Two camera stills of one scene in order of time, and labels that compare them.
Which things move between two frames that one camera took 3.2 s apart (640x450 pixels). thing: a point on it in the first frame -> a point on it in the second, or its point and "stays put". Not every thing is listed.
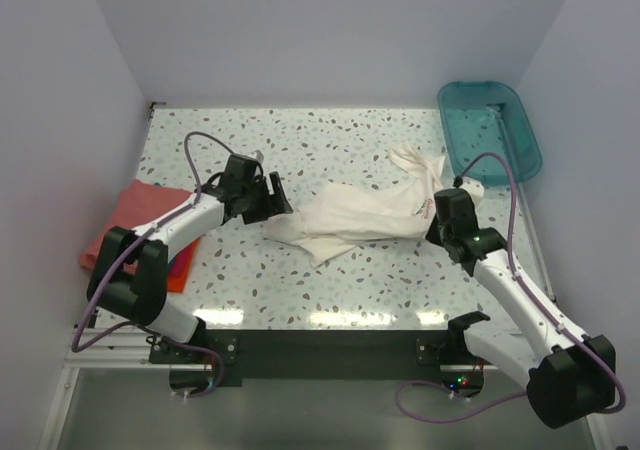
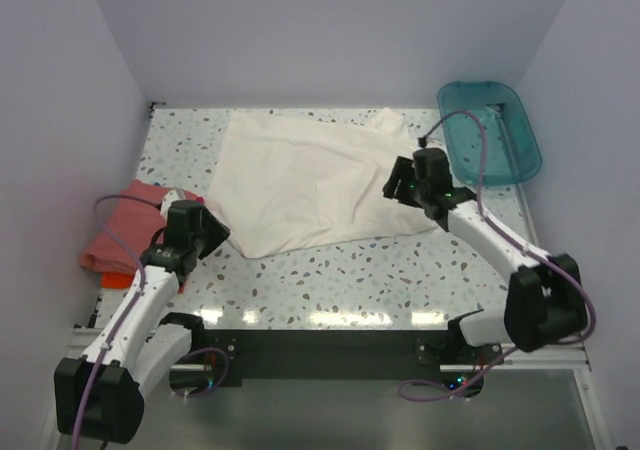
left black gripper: [273, 204] -> [218, 232]
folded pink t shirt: [134, 206] stays put
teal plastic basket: [484, 118] stays put
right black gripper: [432, 234] -> [403, 170]
